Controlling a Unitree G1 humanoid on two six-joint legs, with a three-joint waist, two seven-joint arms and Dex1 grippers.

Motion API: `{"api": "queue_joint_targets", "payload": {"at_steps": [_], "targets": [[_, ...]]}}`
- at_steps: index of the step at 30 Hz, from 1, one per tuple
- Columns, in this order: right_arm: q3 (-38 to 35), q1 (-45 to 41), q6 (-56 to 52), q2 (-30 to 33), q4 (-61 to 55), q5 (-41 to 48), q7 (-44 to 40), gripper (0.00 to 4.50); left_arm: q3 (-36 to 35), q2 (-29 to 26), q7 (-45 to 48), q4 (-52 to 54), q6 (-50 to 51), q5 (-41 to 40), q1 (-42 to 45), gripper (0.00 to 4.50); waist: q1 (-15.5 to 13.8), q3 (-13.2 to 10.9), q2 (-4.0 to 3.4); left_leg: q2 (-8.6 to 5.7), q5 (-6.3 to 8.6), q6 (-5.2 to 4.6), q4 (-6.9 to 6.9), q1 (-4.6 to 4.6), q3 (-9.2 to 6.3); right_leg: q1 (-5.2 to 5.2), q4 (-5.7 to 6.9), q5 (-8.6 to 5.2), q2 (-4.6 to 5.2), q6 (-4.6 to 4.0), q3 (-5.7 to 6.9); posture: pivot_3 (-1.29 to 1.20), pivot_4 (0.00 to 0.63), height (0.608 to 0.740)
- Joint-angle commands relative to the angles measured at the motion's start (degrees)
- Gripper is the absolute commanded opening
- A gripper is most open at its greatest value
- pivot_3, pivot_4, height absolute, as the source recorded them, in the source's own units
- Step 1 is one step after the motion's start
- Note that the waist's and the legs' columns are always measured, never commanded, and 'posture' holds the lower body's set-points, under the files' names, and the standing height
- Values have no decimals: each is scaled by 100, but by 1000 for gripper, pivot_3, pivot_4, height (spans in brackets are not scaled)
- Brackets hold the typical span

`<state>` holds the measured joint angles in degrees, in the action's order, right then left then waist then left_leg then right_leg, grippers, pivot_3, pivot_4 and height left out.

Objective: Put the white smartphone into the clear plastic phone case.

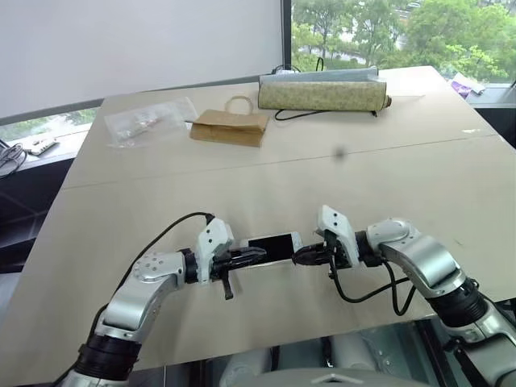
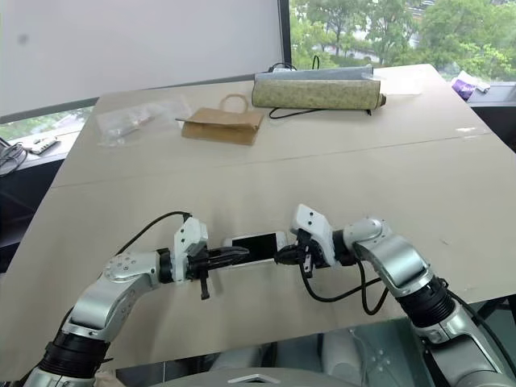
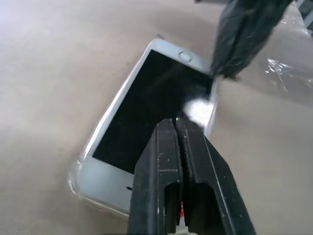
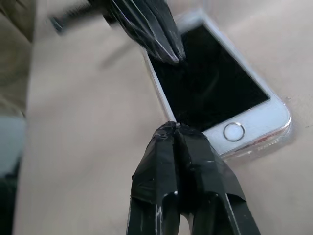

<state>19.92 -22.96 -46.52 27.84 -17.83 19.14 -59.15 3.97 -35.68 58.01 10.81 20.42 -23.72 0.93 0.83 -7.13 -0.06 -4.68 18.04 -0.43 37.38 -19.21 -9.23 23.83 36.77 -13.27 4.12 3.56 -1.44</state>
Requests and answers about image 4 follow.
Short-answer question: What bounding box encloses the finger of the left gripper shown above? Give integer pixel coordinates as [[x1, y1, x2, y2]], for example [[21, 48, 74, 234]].
[[102, 0, 180, 63], [146, 0, 187, 62]]

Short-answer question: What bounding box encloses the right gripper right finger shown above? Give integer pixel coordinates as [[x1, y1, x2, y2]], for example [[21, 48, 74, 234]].
[[178, 129, 263, 235]]

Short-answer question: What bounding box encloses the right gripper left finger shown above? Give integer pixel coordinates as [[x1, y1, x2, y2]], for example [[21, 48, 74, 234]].
[[125, 122, 183, 235]]

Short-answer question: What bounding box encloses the white smartphone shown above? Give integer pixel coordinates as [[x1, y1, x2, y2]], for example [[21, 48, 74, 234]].
[[145, 21, 292, 156]]

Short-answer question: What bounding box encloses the clear plastic phone case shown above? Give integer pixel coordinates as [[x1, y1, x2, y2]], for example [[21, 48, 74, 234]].
[[142, 7, 294, 161]]

